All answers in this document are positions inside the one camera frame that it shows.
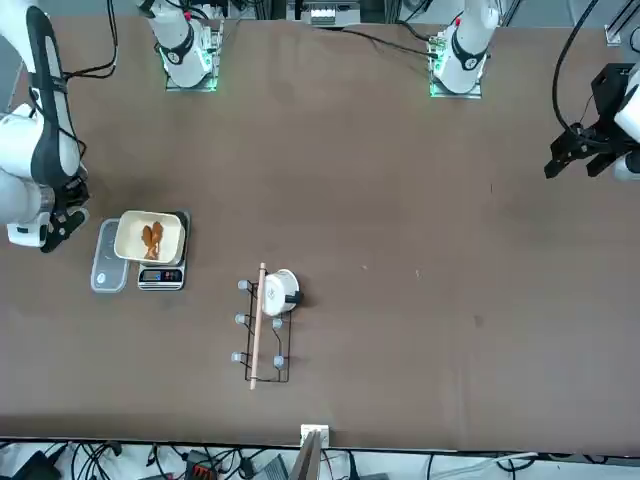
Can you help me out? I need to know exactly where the clear plastic container lid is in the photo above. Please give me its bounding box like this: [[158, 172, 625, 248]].
[[90, 219, 130, 293]]

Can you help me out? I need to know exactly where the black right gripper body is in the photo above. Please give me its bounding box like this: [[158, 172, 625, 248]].
[[49, 172, 71, 221]]

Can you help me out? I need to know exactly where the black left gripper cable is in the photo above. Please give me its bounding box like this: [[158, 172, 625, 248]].
[[552, 0, 604, 134]]

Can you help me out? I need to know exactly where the white smiley mug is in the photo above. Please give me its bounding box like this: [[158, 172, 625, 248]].
[[261, 268, 305, 318]]

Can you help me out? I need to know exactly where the grey metal box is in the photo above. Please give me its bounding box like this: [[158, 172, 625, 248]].
[[301, 0, 360, 29]]

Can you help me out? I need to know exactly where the aluminium corner bracket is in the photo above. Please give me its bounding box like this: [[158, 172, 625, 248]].
[[603, 0, 625, 47]]

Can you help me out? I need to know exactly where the grey power adapter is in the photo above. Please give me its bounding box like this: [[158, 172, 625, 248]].
[[258, 453, 287, 480]]

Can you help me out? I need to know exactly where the cream rectangular container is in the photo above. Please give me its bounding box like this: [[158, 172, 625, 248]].
[[113, 209, 186, 267]]

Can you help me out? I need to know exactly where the red and black device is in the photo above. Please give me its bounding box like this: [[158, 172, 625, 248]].
[[183, 451, 217, 480]]

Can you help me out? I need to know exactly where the black wire cup rack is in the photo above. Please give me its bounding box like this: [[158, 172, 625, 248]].
[[230, 262, 294, 392]]

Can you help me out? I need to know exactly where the black power adapter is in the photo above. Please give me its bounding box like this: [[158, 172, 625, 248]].
[[12, 448, 64, 480]]

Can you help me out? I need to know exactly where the black and brown base cable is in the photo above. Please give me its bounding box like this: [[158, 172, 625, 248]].
[[339, 25, 434, 57]]

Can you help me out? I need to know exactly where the long black arm cable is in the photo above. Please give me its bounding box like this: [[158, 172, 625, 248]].
[[62, 0, 120, 81]]

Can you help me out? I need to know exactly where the brown fried chicken toy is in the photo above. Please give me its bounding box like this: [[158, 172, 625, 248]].
[[141, 221, 164, 262]]

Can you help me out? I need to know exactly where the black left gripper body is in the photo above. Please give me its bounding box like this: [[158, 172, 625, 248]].
[[582, 63, 637, 147]]

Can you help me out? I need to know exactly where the aluminium camera post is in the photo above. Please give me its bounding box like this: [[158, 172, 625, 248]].
[[291, 423, 332, 480]]

